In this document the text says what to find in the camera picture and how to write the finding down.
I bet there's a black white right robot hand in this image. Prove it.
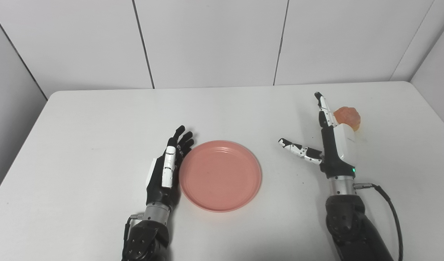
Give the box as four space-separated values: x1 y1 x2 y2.
278 92 357 180

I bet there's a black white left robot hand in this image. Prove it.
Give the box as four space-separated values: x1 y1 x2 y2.
145 125 194 208

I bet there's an orange cream puff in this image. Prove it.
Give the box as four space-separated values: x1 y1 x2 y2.
333 107 361 132

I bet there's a pink round plate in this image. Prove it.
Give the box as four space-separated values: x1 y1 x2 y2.
179 140 262 213

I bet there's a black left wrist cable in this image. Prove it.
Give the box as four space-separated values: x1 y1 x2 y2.
123 214 144 250

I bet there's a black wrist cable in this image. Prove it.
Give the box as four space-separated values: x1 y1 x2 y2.
123 214 144 250
353 183 404 261

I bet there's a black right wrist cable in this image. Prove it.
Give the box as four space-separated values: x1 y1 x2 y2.
353 183 404 261

